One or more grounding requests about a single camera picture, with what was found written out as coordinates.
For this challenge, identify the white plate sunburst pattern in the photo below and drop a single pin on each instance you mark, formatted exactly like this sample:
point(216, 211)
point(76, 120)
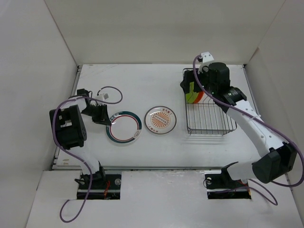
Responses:
point(160, 120)

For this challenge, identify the grey wire dish rack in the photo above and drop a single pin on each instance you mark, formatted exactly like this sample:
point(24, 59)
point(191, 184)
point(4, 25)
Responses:
point(206, 117)

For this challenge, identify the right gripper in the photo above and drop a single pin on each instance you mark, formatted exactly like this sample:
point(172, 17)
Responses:
point(189, 76)

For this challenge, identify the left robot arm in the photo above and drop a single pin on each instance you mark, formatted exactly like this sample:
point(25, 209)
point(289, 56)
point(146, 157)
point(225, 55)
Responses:
point(69, 129)

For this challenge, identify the white plate green rim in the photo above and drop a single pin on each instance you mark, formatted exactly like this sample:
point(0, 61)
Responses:
point(125, 127)

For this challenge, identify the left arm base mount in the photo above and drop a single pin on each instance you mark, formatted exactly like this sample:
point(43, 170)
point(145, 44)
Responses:
point(106, 187)

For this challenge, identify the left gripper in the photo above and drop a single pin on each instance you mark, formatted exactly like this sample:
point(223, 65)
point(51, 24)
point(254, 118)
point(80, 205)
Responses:
point(103, 118)

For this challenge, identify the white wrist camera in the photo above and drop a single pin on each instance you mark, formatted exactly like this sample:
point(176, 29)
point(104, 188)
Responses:
point(204, 58)
point(102, 97)

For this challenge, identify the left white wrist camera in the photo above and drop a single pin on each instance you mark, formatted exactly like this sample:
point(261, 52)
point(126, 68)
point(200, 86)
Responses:
point(102, 97)

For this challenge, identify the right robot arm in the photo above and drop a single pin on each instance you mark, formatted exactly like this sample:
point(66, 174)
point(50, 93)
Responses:
point(277, 155)

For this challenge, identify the orange plate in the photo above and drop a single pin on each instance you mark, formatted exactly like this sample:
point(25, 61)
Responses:
point(199, 97)

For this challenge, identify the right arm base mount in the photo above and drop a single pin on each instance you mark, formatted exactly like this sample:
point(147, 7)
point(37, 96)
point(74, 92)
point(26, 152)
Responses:
point(218, 188)

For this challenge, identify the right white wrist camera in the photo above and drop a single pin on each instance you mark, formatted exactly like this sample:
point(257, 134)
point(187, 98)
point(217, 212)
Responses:
point(204, 58)

